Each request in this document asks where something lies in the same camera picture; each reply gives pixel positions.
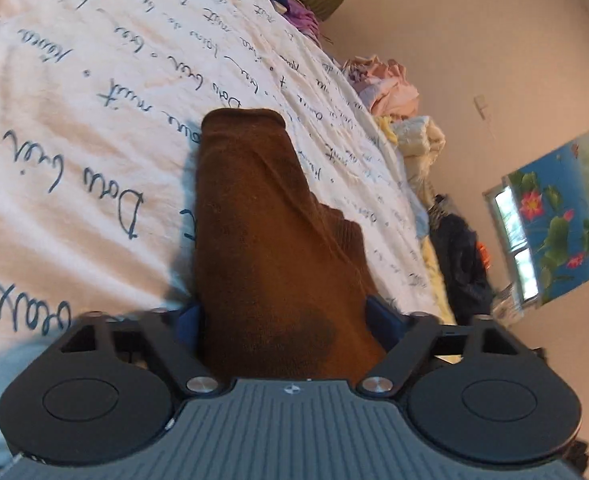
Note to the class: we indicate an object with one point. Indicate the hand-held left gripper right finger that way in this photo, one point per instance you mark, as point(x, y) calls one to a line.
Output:
point(383, 321)

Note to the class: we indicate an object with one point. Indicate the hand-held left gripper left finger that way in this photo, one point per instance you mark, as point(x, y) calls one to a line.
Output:
point(189, 319)

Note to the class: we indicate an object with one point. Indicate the brown garment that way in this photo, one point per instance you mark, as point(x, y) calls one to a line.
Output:
point(259, 240)

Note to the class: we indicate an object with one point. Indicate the dark clothes pile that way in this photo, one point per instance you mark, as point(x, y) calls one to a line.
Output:
point(462, 260)

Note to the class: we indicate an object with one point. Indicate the orange item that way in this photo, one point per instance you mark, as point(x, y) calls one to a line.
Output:
point(483, 256)

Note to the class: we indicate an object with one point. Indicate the side window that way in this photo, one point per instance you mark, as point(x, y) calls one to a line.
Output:
point(517, 240)

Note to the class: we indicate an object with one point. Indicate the pale yellow cloth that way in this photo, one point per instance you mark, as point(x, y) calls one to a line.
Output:
point(419, 150)

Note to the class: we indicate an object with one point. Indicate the blue floral curtain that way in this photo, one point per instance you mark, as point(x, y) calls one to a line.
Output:
point(569, 200)

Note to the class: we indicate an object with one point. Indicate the white script-printed bed sheet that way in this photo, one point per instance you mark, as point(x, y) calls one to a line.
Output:
point(99, 110)

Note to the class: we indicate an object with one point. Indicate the purple cloth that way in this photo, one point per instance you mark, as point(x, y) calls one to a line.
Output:
point(302, 16)

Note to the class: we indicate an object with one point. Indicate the small wall bracket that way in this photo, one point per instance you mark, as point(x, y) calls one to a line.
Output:
point(480, 107)

